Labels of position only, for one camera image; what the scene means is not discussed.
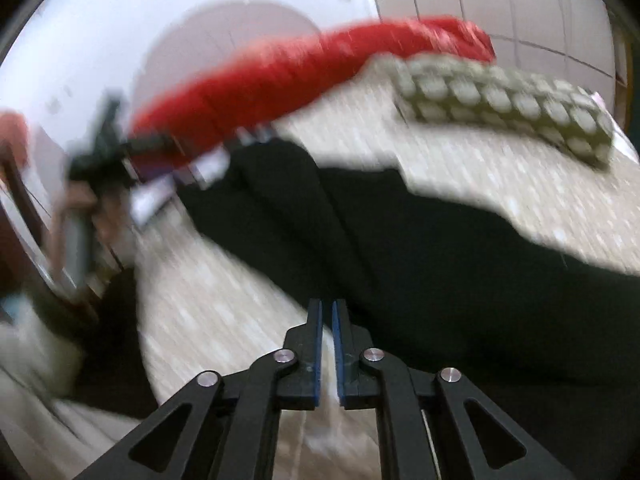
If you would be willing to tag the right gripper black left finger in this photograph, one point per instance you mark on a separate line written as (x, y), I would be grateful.
(223, 427)

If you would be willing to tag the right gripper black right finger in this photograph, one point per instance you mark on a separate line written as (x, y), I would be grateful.
(432, 426)

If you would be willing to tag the black pants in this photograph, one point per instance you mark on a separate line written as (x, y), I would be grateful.
(554, 341)

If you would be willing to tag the person's left hand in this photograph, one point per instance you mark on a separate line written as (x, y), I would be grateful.
(111, 218)

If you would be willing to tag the beige dotted quilt bedspread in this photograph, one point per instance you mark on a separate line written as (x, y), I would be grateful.
(202, 306)

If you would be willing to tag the red long bolster pillow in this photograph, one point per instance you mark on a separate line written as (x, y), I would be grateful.
(276, 77)

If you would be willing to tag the round white headboard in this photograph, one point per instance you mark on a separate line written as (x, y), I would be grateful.
(209, 37)

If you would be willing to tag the green hedgehog print pillow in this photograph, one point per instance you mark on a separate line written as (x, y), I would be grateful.
(442, 89)

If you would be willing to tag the white wardrobe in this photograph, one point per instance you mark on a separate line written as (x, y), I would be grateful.
(571, 38)

